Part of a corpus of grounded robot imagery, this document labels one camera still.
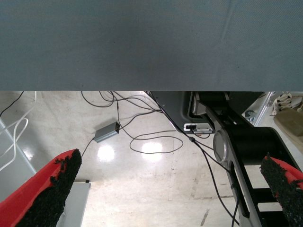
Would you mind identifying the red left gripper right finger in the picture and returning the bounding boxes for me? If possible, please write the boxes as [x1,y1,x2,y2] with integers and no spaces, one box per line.
[259,153,303,227]

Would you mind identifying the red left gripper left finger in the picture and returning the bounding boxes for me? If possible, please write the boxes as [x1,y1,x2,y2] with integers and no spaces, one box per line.
[0,148,83,227]

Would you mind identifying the black looped floor cable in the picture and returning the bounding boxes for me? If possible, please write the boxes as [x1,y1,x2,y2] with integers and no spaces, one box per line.
[117,126,184,155]

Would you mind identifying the thin black floor cable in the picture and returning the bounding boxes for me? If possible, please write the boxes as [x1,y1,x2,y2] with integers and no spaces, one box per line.
[81,91,166,126]

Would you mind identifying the dark grey table cloth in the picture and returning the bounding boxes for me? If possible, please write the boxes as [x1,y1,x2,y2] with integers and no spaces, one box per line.
[0,0,303,92]

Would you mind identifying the beige canvas bag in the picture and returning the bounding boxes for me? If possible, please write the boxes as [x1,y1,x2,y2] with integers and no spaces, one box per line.
[269,91,303,138]

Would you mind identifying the black cable with ferrite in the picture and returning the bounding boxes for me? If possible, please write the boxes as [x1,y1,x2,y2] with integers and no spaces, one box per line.
[146,91,240,227]

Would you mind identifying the white floor cable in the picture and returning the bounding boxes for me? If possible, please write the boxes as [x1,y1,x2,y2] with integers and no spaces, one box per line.
[0,91,37,172]

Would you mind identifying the grey power adapter box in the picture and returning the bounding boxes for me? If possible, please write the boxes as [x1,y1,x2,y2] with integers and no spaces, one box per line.
[93,122,120,143]

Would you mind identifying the black grey robot torso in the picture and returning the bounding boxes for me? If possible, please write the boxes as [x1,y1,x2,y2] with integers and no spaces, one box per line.
[150,91,303,227]

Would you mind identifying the aluminium frame with caster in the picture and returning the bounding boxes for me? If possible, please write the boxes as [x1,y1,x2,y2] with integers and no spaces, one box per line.
[241,91,276,128]

